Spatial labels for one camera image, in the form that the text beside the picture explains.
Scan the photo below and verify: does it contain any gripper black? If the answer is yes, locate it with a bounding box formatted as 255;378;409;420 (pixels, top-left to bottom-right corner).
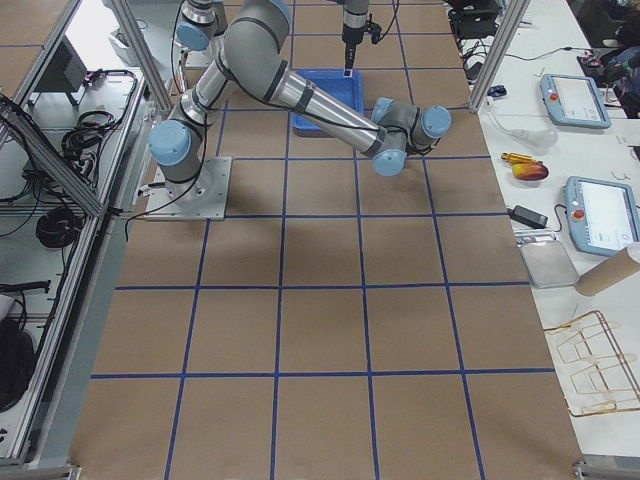
344;43;358;71

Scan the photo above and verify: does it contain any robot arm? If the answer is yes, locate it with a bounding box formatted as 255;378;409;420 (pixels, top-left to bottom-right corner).
148;1;452;204
174;0;385;77

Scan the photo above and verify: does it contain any blue plastic tray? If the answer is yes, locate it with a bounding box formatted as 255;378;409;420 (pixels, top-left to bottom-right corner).
290;68;365;139

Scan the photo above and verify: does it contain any toy mango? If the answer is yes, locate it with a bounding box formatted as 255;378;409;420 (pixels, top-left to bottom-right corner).
511;162;549;181

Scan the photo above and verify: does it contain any far teach pendant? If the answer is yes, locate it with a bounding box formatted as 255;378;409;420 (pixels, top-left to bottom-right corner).
539;74;611;130

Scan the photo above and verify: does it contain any teach pendant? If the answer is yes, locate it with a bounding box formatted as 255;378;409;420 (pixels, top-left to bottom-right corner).
539;74;611;130
563;176;639;256

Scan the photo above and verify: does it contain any black power brick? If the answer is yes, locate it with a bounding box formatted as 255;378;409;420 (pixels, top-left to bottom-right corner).
507;205;548;229

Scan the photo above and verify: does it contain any clear plastic container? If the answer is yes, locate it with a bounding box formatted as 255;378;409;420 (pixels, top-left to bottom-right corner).
519;240;579;289

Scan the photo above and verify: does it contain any near teach pendant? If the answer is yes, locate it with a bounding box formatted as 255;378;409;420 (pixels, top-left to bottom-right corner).
563;176;639;256

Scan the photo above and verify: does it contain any cardboard tube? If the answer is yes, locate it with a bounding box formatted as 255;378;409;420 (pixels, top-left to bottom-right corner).
575;242;639;296

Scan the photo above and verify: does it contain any aluminium frame post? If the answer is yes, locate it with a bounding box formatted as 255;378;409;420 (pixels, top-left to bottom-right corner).
468;0;530;114

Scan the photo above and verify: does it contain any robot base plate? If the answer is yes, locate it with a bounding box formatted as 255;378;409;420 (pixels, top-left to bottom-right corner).
145;157;232;221

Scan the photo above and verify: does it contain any aluminium frame rail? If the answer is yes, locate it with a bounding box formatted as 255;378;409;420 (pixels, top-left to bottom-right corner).
1;94;118;218

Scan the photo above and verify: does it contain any gold wire rack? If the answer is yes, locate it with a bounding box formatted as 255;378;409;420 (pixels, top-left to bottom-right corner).
544;310;639;418

